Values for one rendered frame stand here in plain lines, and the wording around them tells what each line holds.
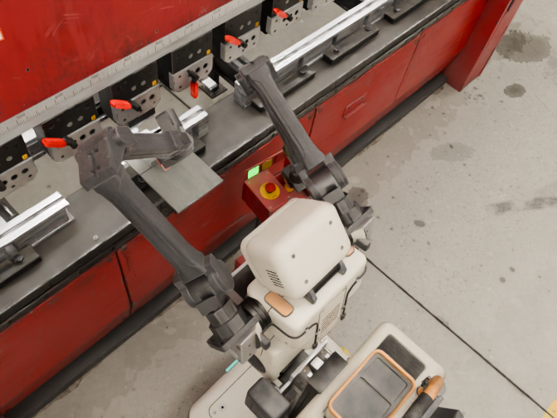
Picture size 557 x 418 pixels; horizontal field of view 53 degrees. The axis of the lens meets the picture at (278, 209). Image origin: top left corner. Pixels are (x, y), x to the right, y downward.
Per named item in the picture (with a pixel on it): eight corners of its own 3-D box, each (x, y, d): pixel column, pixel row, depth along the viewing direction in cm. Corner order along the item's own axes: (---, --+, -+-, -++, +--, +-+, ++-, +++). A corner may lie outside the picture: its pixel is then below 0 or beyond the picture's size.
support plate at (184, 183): (178, 214, 165) (178, 212, 165) (123, 160, 174) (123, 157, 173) (223, 182, 173) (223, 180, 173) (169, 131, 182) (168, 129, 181)
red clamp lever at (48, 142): (47, 143, 134) (79, 143, 142) (38, 133, 135) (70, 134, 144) (45, 149, 134) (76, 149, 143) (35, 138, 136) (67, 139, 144)
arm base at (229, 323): (225, 352, 123) (263, 317, 128) (205, 325, 121) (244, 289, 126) (208, 347, 130) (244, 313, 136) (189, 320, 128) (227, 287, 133)
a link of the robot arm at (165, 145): (82, 172, 113) (124, 147, 110) (69, 148, 113) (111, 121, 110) (165, 162, 154) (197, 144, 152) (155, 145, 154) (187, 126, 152)
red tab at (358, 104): (345, 120, 252) (348, 109, 246) (341, 118, 253) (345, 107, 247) (365, 104, 259) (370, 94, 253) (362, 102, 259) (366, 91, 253)
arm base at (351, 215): (346, 237, 142) (375, 210, 148) (331, 211, 140) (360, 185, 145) (326, 237, 150) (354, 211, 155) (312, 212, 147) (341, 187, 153)
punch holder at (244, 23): (224, 65, 174) (225, 23, 161) (206, 51, 177) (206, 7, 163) (259, 45, 181) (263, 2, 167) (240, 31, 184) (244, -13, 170)
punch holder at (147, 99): (118, 128, 157) (110, 86, 143) (100, 110, 159) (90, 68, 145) (161, 103, 163) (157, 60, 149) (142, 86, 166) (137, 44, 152)
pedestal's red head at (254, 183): (266, 229, 204) (271, 202, 189) (241, 198, 210) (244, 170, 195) (307, 203, 212) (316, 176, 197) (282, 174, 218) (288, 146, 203)
